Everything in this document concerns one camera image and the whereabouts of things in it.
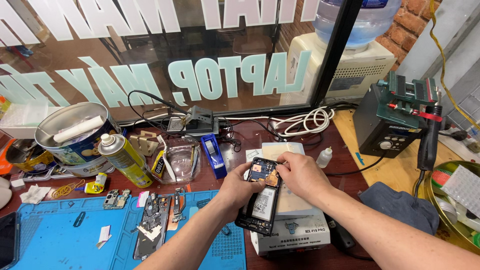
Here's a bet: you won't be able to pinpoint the person's right hand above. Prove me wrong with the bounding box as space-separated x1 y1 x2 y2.
275 151 335 206

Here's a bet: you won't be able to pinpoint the green board holder fixture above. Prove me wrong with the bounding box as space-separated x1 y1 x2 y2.
376 71 440 130

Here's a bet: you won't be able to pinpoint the small clear dropper bottle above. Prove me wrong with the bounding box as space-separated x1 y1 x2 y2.
316 146 334 169

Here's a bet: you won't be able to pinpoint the black smartphone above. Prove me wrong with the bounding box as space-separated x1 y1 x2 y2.
235 157 282 236

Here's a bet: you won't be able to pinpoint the gold round tin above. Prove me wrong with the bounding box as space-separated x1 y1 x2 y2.
5 138 56 173

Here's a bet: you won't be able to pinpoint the yellow glue tube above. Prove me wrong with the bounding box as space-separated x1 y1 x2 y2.
151 149 166 178

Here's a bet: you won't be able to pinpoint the large gold tin with supplies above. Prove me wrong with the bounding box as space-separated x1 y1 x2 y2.
423 160 480 256

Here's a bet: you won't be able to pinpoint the grey cloth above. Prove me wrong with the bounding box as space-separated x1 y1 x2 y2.
358 181 440 236

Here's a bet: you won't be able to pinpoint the blue water bottle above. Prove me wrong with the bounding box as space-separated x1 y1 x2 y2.
312 0 402 50

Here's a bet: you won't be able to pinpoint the white water dispenser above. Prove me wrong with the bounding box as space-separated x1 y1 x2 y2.
279 32 398 107

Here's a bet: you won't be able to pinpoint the blue silicone repair mat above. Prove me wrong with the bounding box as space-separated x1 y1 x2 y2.
10 189 247 270

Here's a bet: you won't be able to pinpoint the black power adapter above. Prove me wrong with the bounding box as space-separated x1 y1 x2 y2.
325 215 356 251

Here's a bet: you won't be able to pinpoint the black hot air gun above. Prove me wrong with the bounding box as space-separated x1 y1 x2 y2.
416 104 443 172

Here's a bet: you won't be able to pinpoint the yellow spray can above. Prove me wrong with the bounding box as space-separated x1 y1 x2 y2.
98 133 155 189

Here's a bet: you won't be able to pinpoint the white paper slip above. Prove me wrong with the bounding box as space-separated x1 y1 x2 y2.
95 224 112 250

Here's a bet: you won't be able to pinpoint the crumpled white tissue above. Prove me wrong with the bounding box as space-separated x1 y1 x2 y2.
19 184 52 205

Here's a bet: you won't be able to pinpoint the white power strip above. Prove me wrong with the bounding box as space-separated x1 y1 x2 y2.
438 127 480 163

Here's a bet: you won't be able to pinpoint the white round tin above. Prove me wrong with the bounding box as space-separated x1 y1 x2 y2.
55 155 115 178

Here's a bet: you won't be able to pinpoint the yellow cable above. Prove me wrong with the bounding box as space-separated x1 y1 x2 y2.
429 0 480 131

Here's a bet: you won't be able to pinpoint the soldering iron stand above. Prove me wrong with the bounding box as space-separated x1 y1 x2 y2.
166 105 220 137

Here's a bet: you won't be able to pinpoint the white paper roll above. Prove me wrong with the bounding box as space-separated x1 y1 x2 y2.
53 115 107 143

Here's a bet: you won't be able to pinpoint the black phone back cover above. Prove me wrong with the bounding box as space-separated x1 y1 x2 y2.
133 194 172 262

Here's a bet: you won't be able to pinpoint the black phone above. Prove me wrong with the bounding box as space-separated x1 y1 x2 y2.
0 211 20 270

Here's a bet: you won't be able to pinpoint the coiled white cable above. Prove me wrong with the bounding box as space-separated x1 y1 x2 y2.
224 106 335 138

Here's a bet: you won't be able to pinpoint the gold metal bracket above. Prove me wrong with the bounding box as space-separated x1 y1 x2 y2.
129 131 159 157

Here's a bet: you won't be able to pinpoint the black hot air station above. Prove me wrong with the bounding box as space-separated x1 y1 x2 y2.
352 83 428 158

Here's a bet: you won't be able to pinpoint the clear plastic bowl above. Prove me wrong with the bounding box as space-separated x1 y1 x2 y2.
151 137 202 185

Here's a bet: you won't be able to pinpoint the phone circuit board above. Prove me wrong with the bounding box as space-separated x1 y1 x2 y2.
103 188 131 210

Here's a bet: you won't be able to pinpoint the phone flex cable part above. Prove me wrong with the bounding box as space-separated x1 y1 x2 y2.
172 187 187 223

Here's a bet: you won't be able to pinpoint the round blue cookie tin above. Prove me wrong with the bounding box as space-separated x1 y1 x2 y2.
34 101 122 166

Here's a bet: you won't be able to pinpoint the small yellow glue bottle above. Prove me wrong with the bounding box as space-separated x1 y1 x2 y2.
74 172 108 195

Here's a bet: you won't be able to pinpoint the person's left hand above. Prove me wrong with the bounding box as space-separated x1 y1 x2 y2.
218 161 265 217

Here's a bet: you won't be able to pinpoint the white screen separator machine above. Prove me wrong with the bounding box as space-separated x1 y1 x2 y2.
245 142 332 256

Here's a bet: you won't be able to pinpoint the black soldering iron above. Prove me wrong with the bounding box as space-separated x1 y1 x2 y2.
127 89 193 130

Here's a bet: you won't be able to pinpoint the yellow rubber bands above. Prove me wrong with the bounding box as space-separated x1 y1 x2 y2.
51 179 86 200

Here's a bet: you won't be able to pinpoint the blue tape dispenser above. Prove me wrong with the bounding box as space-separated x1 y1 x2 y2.
200 133 229 180

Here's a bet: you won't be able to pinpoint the clear plastic box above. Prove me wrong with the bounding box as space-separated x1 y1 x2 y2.
0 98 50 128

